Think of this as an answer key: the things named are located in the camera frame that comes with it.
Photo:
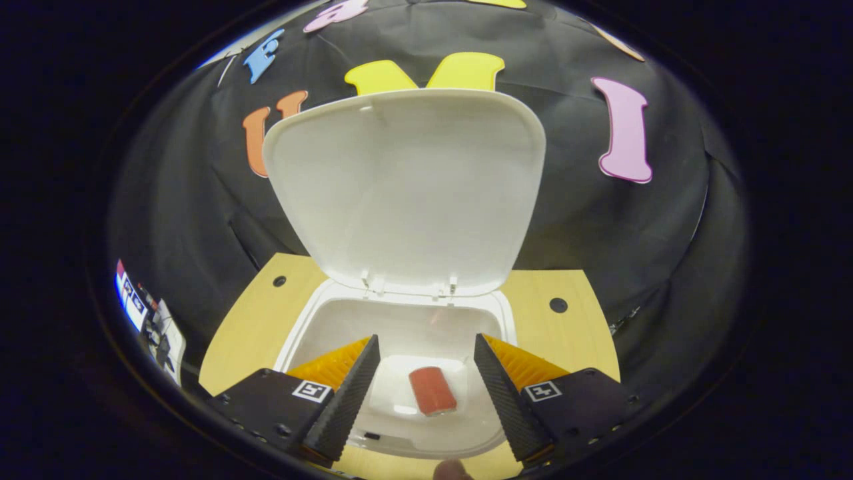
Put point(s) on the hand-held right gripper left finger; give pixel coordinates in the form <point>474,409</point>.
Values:
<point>346,406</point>

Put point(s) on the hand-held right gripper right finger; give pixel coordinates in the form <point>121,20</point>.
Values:
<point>506,403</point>

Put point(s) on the white desktop garbage bin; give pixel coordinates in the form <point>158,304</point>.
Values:
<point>400,200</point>

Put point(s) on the wooden desktop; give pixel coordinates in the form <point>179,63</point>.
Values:
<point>246,333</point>

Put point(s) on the white side table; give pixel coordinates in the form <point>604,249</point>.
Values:
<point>174,340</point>

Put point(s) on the computer monitor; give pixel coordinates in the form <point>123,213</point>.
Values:
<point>130,300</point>

